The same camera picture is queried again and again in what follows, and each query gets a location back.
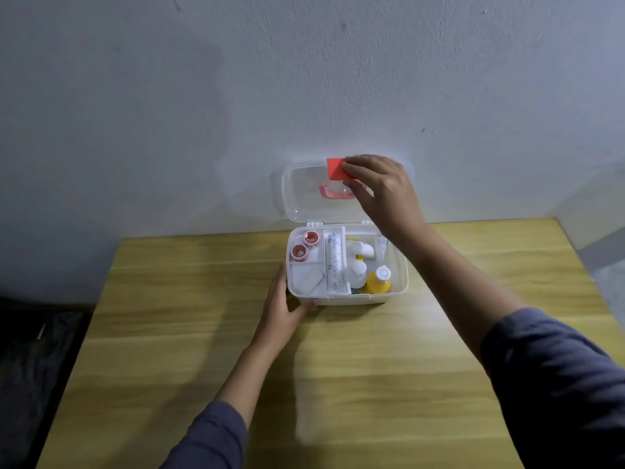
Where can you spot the person's right hand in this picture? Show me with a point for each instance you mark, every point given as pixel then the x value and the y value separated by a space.
pixel 393 200

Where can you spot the person's left hand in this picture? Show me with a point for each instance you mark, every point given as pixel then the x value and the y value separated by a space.
pixel 278 315

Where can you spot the person's left thumb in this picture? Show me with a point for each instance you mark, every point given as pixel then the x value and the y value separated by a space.
pixel 305 310

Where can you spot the person's right thumb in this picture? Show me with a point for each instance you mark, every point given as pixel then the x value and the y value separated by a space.
pixel 358 195

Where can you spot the red box latch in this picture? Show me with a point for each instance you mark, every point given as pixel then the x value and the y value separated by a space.
pixel 336 169

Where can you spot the clear plastic medicine box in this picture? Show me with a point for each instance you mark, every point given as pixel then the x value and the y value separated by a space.
pixel 305 202

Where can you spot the person's right forearm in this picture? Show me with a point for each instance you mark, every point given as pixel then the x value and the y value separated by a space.
pixel 468 307

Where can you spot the person's left forearm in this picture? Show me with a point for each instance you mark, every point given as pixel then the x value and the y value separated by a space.
pixel 234 390

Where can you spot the white bandage roll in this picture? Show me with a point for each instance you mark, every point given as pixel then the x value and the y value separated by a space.
pixel 309 281

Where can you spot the white divider tray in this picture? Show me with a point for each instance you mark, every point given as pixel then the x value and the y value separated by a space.
pixel 318 262

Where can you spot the white lying bottle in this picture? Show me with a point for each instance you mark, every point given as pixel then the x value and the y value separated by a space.
pixel 362 249

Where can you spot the small white tube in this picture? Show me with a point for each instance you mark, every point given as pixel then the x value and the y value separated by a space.
pixel 382 244

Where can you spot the white printed tube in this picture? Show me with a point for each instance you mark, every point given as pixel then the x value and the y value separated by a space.
pixel 334 261

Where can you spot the red tape roll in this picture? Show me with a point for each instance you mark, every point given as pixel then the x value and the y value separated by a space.
pixel 311 237
pixel 298 252

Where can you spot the white bottle with cap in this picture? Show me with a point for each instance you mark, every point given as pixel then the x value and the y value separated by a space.
pixel 358 274

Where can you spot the yellow bottle white cap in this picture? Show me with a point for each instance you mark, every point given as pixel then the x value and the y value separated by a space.
pixel 379 282

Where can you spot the black bag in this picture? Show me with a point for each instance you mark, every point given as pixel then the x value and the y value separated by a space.
pixel 34 376

